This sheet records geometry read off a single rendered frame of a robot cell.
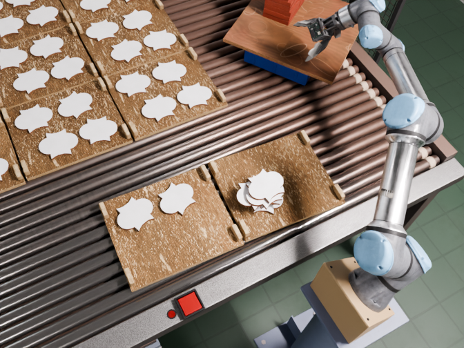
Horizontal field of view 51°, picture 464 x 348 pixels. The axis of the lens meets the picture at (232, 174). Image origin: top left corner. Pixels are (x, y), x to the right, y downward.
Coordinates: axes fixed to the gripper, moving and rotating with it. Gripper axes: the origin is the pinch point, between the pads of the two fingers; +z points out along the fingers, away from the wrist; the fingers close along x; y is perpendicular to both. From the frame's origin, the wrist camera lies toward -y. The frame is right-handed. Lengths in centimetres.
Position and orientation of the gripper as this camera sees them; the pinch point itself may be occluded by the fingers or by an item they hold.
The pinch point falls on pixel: (300, 43)
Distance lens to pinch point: 200.7
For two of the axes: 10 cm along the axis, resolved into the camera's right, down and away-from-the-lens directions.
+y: -6.0, 1.6, -7.9
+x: 3.1, 9.5, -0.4
